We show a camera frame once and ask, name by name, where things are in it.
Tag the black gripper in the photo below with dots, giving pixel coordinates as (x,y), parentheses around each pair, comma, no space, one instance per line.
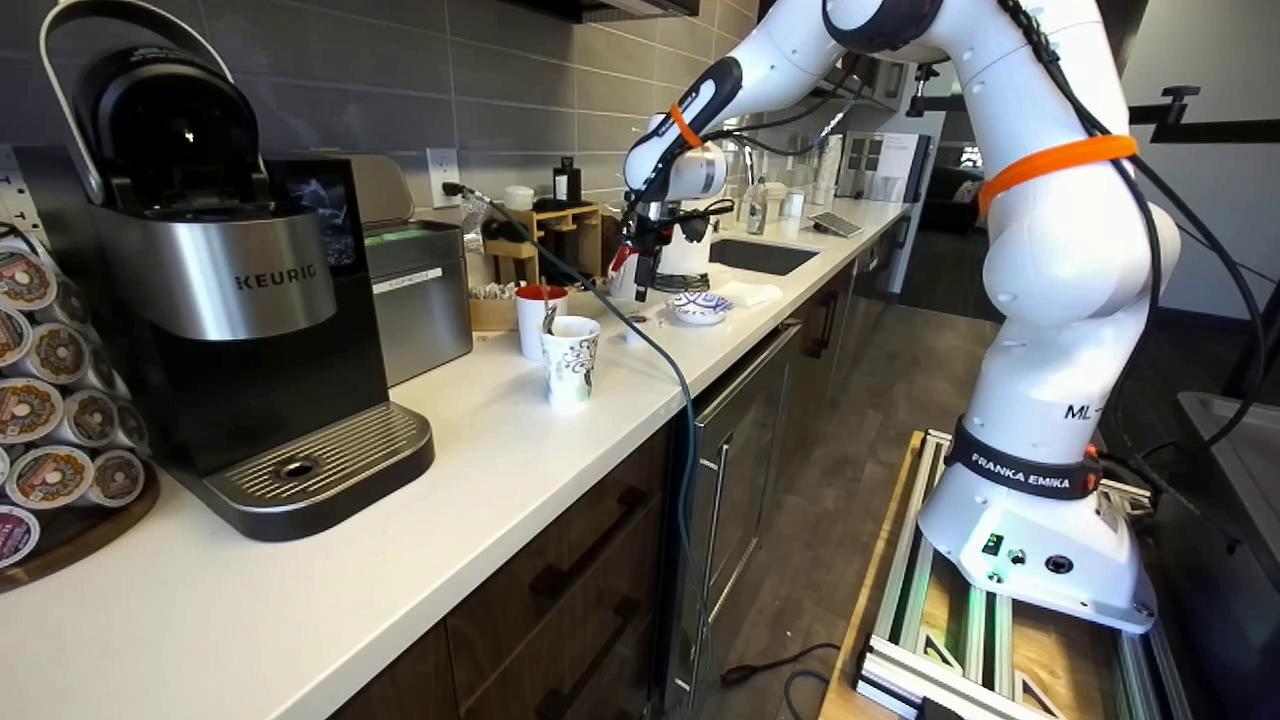
(648,225)

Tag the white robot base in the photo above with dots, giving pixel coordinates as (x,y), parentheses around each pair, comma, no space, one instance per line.
(1037,535)

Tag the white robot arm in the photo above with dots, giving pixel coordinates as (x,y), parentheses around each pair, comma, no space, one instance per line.
(1073,242)

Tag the blue patterned paper plate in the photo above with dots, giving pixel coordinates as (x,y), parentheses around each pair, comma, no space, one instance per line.
(697,309)

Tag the white cup with utensils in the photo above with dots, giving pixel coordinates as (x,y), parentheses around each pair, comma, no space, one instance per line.
(622,286)

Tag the wooden condiment organizer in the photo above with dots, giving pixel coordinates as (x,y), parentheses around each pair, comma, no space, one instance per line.
(551,246)

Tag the black cylinder container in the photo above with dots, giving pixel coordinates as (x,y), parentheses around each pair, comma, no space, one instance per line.
(567,182)

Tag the patterned paper cup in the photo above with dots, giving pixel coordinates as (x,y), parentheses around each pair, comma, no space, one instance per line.
(571,356)

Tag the white mug red interior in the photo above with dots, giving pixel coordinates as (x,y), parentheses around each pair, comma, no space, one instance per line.
(534,300)

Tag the white lid jar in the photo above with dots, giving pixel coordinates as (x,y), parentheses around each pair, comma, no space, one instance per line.
(523,197)

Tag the stainless steel box appliance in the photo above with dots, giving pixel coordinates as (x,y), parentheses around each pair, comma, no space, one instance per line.
(417,272)

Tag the black Keurig coffee maker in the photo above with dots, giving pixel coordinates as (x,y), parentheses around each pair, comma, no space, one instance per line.
(233,286)

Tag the coffee pod carousel rack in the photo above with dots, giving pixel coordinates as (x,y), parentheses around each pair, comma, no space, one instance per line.
(75,450)

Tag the white wall outlet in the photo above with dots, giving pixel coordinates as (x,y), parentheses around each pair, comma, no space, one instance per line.
(440,174)

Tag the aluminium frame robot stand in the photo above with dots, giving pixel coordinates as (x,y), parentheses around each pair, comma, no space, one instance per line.
(927,647)

